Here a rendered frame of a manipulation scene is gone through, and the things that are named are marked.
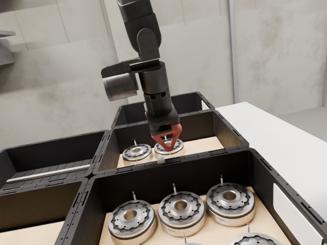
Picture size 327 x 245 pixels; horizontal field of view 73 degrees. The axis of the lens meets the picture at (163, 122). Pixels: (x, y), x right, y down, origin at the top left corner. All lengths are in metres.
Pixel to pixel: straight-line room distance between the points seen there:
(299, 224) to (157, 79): 0.35
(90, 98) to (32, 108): 0.62
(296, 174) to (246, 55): 2.08
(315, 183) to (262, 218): 0.37
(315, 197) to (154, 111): 0.55
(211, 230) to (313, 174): 0.50
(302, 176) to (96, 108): 2.15
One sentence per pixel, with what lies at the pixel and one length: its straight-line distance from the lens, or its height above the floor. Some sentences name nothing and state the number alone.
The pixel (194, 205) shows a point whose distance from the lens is 0.52.
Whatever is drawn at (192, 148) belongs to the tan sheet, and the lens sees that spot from 0.79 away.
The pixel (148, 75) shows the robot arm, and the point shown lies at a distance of 0.43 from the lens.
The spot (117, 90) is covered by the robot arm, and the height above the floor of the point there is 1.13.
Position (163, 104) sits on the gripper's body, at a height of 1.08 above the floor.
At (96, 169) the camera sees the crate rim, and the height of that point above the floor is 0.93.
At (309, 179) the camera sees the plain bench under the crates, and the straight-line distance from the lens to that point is 0.88.
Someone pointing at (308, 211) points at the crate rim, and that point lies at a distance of 0.44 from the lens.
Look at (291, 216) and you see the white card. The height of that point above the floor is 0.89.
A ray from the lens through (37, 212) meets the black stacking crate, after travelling 0.66.
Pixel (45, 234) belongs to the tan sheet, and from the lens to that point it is 0.65.
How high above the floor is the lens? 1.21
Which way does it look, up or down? 21 degrees down
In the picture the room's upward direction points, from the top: 10 degrees counter-clockwise
